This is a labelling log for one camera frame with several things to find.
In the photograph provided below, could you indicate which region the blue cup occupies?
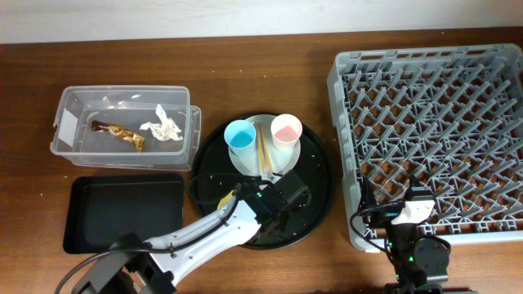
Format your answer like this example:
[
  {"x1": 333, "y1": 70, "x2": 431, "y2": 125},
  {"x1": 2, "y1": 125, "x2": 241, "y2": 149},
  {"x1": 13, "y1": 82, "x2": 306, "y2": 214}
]
[{"x1": 224, "y1": 120, "x2": 257, "y2": 157}]

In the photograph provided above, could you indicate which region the pink cup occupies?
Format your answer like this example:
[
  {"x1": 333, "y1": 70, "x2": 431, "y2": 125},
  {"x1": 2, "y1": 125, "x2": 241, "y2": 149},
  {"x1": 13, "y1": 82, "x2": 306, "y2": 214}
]
[{"x1": 270, "y1": 114, "x2": 303, "y2": 151}]

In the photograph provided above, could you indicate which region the white napkin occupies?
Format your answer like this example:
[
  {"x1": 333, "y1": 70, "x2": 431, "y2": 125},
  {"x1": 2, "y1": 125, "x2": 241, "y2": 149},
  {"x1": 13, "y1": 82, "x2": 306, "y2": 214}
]
[{"x1": 140, "y1": 105, "x2": 183, "y2": 141}]

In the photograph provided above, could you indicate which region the gold snack wrapper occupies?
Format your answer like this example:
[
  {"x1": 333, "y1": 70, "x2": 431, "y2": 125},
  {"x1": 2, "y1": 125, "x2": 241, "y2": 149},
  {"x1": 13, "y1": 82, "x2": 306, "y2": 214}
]
[{"x1": 91, "y1": 120, "x2": 145, "y2": 152}]

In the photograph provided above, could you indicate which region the yellow bowl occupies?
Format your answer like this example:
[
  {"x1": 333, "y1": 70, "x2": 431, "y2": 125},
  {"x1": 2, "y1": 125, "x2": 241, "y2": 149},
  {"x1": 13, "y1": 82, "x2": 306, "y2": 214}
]
[{"x1": 217, "y1": 190, "x2": 234, "y2": 209}]

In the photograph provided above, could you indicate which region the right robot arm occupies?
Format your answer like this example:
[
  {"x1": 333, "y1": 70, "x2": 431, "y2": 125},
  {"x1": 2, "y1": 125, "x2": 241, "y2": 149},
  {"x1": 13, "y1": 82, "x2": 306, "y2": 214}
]
[{"x1": 356, "y1": 176, "x2": 451, "y2": 294}]

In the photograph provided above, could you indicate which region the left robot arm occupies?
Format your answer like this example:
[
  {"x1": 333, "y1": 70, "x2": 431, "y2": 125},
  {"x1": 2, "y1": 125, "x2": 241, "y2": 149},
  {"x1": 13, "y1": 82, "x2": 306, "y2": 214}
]
[{"x1": 56, "y1": 171, "x2": 311, "y2": 294}]

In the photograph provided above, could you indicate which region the grey dishwasher rack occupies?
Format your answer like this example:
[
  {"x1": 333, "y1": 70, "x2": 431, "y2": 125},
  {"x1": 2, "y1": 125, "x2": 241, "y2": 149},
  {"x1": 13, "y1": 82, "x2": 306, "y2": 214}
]
[{"x1": 327, "y1": 44, "x2": 522, "y2": 252}]

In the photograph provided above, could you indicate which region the white plate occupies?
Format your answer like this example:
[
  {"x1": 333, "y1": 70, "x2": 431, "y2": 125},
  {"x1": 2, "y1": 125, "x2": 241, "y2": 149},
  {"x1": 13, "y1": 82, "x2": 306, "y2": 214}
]
[{"x1": 228, "y1": 114, "x2": 301, "y2": 176}]

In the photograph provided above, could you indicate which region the right wooden chopstick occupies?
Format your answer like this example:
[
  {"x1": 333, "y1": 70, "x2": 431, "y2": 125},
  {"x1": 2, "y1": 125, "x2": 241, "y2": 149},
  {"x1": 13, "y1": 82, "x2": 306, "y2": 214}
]
[{"x1": 258, "y1": 123, "x2": 274, "y2": 174}]

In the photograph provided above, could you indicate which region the wooden chopstick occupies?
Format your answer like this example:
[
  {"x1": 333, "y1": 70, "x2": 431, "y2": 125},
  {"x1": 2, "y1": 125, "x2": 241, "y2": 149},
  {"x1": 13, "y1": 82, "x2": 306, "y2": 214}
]
[
  {"x1": 254, "y1": 122, "x2": 266, "y2": 174},
  {"x1": 258, "y1": 123, "x2": 274, "y2": 174}
]

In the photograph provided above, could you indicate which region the round black tray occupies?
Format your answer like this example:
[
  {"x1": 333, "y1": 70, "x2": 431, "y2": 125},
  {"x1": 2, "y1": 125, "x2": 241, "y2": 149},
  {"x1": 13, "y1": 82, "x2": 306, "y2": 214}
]
[{"x1": 188, "y1": 122, "x2": 334, "y2": 250}]

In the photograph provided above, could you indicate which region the left wooden chopstick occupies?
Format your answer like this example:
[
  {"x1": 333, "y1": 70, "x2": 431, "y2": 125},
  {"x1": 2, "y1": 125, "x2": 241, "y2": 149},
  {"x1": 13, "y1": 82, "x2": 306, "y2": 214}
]
[{"x1": 254, "y1": 122, "x2": 266, "y2": 174}]

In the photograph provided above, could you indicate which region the clear plastic bin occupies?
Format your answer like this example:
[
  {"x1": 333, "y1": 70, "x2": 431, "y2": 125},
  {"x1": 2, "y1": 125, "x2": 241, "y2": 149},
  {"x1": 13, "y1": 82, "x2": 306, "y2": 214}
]
[{"x1": 50, "y1": 85, "x2": 202, "y2": 172}]

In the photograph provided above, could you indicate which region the black rectangular tray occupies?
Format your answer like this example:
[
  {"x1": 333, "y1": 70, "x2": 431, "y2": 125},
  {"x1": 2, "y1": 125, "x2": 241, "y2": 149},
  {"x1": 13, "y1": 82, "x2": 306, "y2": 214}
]
[{"x1": 63, "y1": 174, "x2": 184, "y2": 254}]

